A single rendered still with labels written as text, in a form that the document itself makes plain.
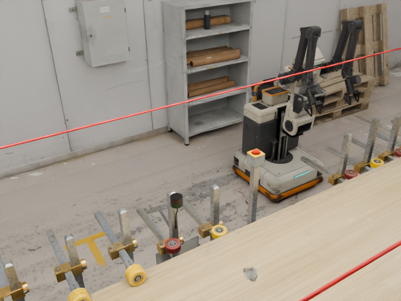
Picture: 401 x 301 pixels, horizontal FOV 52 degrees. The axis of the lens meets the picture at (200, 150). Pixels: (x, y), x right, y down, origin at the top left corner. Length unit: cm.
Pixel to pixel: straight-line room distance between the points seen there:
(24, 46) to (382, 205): 331
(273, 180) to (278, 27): 256
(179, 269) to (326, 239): 75
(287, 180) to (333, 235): 161
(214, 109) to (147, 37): 137
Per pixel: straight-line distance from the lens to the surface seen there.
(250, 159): 216
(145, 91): 475
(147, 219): 229
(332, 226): 226
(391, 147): 316
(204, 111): 525
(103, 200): 397
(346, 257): 210
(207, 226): 223
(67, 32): 429
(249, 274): 191
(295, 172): 382
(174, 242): 207
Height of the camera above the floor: 230
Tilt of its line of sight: 30 degrees down
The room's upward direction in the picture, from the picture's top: 1 degrees counter-clockwise
